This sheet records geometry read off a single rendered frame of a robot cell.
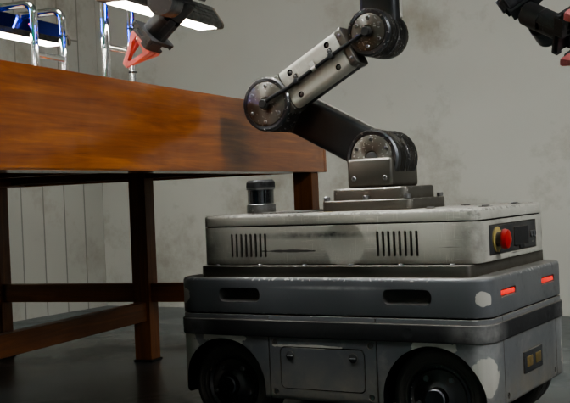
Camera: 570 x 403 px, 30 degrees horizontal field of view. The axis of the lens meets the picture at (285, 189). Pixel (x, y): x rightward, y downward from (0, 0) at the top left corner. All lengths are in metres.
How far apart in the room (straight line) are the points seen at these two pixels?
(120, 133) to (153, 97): 0.17
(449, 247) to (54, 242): 3.20
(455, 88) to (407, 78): 0.22
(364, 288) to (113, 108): 0.62
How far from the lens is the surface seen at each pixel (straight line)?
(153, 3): 2.24
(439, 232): 2.13
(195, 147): 2.45
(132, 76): 3.21
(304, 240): 2.27
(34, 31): 3.23
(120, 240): 5.29
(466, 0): 4.40
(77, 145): 2.03
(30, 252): 4.98
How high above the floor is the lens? 0.52
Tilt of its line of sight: level
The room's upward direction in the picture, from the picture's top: 2 degrees counter-clockwise
